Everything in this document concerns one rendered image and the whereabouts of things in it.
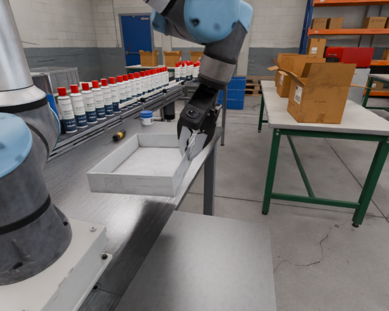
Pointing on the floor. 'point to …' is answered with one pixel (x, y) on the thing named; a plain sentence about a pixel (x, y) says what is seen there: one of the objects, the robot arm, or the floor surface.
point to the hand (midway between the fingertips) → (186, 156)
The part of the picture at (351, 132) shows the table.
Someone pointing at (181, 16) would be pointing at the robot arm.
